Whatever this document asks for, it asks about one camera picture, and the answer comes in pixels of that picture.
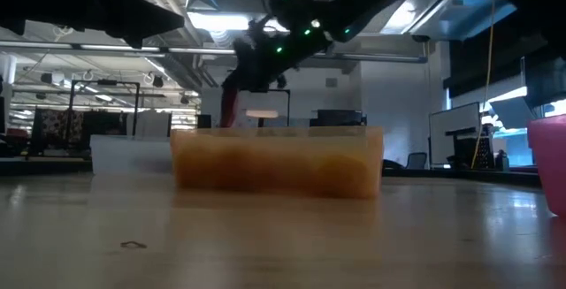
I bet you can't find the ceiling light panel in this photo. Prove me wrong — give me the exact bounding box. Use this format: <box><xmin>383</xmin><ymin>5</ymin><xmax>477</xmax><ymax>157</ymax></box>
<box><xmin>187</xmin><ymin>12</ymin><xmax>251</xmax><ymax>32</ymax></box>

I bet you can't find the silver spiral air duct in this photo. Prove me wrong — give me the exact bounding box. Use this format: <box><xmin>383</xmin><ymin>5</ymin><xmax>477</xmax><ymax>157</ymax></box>
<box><xmin>126</xmin><ymin>0</ymin><xmax>218</xmax><ymax>89</ymax></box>

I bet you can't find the grey office chair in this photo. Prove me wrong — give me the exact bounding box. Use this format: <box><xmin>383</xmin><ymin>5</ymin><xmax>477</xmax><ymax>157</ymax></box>
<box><xmin>405</xmin><ymin>151</ymin><xmax>429</xmax><ymax>171</ymax></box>

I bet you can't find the orange plastic tray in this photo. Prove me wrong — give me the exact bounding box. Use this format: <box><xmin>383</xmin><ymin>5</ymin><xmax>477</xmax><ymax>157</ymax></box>
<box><xmin>170</xmin><ymin>125</ymin><xmax>385</xmax><ymax>201</ymax></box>

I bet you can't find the dark screen panel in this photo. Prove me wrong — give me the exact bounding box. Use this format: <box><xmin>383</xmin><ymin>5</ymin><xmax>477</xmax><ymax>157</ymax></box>
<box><xmin>521</xmin><ymin>57</ymin><xmax>566</xmax><ymax>109</ymax></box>

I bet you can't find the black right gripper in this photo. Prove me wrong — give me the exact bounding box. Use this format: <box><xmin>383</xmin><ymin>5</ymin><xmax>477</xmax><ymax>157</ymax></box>
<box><xmin>223</xmin><ymin>32</ymin><xmax>310</xmax><ymax>94</ymax></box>

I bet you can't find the pink plastic cup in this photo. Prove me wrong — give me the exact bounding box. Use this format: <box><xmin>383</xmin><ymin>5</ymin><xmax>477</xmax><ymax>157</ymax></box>
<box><xmin>526</xmin><ymin>114</ymin><xmax>566</xmax><ymax>218</ymax></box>

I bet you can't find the black equipment cart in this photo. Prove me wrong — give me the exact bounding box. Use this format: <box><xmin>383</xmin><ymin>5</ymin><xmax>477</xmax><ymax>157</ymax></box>
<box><xmin>445</xmin><ymin>127</ymin><xmax>496</xmax><ymax>170</ymax></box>

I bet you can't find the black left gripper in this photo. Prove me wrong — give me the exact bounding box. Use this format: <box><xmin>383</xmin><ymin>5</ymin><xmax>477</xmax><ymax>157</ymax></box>
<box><xmin>43</xmin><ymin>0</ymin><xmax>185</xmax><ymax>49</ymax></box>

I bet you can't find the patterned fabric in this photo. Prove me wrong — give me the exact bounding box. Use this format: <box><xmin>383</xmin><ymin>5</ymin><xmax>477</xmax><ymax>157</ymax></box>
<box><xmin>42</xmin><ymin>110</ymin><xmax>85</xmax><ymax>148</ymax></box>

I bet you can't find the white board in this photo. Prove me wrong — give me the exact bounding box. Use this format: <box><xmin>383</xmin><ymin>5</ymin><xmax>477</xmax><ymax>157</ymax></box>
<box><xmin>429</xmin><ymin>102</ymin><xmax>482</xmax><ymax>166</ymax></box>

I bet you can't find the clear plastic tray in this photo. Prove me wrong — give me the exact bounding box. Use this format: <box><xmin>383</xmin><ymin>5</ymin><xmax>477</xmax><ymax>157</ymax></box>
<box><xmin>90</xmin><ymin>134</ymin><xmax>173</xmax><ymax>175</ymax></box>

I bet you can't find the black monitor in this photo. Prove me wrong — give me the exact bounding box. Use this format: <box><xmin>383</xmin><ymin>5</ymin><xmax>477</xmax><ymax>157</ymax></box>
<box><xmin>309</xmin><ymin>110</ymin><xmax>367</xmax><ymax>127</ymax></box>

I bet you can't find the yellow hanging cable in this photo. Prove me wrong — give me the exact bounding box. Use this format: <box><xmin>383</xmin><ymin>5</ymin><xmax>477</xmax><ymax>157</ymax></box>
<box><xmin>470</xmin><ymin>0</ymin><xmax>499</xmax><ymax>170</ymax></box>

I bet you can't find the white cabinet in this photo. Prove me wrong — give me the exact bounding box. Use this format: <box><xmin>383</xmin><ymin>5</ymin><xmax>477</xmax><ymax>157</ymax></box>
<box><xmin>127</xmin><ymin>110</ymin><xmax>172</xmax><ymax>138</ymax></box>

